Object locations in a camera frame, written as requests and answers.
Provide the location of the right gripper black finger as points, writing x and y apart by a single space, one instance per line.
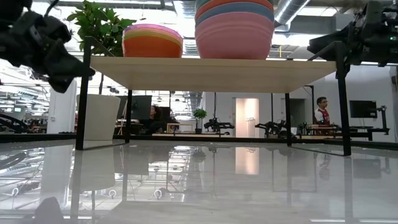
335 46

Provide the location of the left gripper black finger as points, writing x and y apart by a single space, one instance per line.
73 68
60 84

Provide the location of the large pink plastic bowl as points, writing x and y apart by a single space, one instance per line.
233 40

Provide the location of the large coral plastic bowl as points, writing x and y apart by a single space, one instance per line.
206 7

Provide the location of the large teal plastic bowl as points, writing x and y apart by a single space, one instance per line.
199 2

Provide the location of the background black robot arm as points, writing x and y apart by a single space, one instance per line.
14 123
272 127
217 126

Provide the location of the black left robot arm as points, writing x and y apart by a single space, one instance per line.
12 7

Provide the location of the white column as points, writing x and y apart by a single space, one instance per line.
62 109

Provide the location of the large leafy green plant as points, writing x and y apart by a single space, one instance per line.
99 21

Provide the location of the large white plant pot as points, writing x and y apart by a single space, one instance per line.
102 118

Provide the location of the standing person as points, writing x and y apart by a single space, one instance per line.
321 116

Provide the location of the dark desk monitor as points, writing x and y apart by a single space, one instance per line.
140 107

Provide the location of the small orange plastic bowl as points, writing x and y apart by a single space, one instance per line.
149 48

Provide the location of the background work table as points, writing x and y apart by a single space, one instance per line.
357 134

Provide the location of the small potted plant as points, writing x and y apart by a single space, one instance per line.
199 113

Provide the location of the silver ceiling duct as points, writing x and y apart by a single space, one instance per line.
289 11

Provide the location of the black wall monitor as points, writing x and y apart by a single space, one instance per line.
363 109

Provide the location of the light wooden frame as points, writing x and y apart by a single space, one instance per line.
178 124

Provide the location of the black table edge frame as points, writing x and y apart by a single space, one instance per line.
248 139

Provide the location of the wooden shelf with black frame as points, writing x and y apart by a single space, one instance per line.
211 74

